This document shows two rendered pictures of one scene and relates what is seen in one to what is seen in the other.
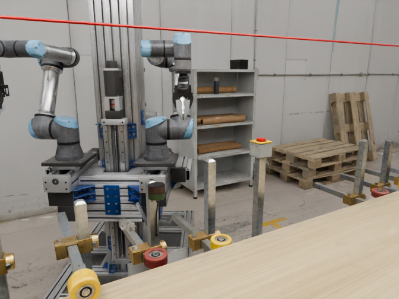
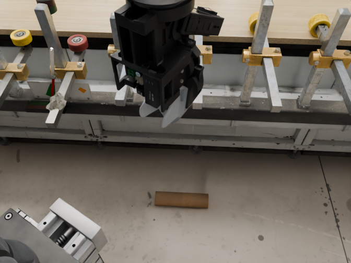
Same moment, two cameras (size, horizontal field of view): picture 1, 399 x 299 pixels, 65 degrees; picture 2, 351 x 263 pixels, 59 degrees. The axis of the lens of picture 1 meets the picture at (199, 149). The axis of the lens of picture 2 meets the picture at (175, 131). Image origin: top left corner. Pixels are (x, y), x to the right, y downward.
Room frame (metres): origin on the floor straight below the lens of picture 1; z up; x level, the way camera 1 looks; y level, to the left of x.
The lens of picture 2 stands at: (1.67, 1.09, 1.67)
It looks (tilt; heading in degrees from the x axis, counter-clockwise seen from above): 51 degrees down; 213
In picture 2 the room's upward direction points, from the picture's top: straight up
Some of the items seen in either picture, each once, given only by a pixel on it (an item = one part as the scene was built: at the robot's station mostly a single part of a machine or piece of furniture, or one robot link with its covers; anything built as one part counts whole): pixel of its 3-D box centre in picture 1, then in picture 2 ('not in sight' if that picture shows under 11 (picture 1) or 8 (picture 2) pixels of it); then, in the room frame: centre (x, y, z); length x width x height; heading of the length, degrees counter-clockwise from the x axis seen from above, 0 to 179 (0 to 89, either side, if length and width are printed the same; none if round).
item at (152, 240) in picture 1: (153, 239); (60, 62); (1.09, 0.18, 0.89); 0.03 x 0.03 x 0.48; 30
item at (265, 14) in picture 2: not in sight; (253, 60); (0.72, 0.83, 0.93); 0.03 x 0.03 x 0.48; 30
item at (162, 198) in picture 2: not in sight; (181, 199); (0.96, 0.68, 0.04); 0.30 x 0.08 x 0.08; 120
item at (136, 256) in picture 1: (148, 251); (68, 69); (1.07, 0.19, 0.85); 0.13 x 0.06 x 0.05; 120
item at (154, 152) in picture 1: (156, 149); not in sight; (1.72, 0.24, 1.09); 0.15 x 0.15 x 0.10
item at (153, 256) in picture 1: (156, 267); (80, 50); (0.96, 0.15, 0.85); 0.08 x 0.08 x 0.11
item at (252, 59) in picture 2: not in sight; (260, 56); (0.70, 0.85, 0.95); 0.13 x 0.06 x 0.05; 120
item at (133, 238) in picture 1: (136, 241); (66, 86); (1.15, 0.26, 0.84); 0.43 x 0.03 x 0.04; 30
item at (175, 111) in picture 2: not in sight; (172, 111); (1.43, 0.93, 1.35); 0.06 x 0.03 x 0.09; 179
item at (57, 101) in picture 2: (127, 225); (56, 99); (1.24, 0.31, 0.87); 0.09 x 0.07 x 0.02; 30
